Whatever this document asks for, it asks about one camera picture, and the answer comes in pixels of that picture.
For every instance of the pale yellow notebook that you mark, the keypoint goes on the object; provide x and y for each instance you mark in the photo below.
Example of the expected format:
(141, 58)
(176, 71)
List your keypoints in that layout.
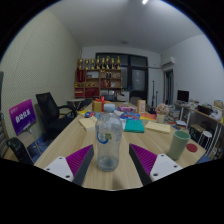
(87, 124)
(157, 127)

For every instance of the black bag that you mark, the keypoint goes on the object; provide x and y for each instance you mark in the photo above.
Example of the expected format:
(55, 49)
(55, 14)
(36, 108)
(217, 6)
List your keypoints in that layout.
(18, 150)

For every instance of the small round white table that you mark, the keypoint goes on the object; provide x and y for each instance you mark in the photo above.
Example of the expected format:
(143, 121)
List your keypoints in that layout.
(76, 101)

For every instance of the white round stool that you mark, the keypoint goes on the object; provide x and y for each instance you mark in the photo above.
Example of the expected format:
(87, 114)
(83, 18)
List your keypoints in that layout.
(206, 134)

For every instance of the wooden shelf unit with trophies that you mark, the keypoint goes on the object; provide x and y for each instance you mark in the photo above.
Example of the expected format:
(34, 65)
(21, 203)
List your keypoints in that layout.
(98, 80)

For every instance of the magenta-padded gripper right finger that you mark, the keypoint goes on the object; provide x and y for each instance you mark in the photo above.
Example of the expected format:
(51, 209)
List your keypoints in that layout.
(145, 160)

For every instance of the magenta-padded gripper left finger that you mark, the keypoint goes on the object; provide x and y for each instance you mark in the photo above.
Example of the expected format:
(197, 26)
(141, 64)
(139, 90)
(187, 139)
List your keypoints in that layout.
(80, 160)

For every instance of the potted pink flower bouquet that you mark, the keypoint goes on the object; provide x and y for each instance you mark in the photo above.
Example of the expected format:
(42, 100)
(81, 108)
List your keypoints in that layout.
(162, 109)

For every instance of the black computer monitor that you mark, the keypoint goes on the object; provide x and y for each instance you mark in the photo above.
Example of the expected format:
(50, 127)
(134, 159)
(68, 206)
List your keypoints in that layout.
(183, 95)

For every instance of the pink flat box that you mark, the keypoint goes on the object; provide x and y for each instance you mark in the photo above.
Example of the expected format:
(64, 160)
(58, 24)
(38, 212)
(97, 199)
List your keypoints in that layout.
(126, 108)

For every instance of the green cup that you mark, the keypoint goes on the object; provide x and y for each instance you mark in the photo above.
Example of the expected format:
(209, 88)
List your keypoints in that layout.
(178, 146)

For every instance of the blue colourful book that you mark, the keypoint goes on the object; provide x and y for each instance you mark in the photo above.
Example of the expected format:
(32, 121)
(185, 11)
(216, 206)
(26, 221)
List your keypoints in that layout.
(130, 116)

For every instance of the yellow gift box red ribbon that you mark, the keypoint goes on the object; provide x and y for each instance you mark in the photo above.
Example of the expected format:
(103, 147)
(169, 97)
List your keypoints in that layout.
(98, 106)

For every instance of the purple sign board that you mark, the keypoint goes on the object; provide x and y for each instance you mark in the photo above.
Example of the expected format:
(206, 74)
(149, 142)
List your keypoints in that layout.
(22, 116)

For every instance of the black office chair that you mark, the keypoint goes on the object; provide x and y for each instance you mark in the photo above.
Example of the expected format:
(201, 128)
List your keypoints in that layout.
(50, 113)

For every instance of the flat round red coaster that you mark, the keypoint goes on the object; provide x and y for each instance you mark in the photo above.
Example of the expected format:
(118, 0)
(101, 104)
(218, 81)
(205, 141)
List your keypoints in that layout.
(192, 148)

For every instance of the small brown cardboard box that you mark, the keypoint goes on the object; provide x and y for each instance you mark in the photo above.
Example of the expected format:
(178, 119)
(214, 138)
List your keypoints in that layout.
(141, 106)

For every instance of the orange book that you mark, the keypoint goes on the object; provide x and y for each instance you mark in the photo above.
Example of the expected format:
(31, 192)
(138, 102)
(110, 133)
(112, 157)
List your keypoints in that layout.
(148, 116)

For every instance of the teal book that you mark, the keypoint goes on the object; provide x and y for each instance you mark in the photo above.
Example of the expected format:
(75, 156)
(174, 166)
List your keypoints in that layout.
(134, 126)

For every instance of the clear plastic water bottle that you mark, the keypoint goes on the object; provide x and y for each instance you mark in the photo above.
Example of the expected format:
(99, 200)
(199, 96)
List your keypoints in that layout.
(108, 146)

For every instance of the white air conditioner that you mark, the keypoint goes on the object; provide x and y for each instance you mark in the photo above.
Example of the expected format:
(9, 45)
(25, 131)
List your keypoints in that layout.
(168, 61)

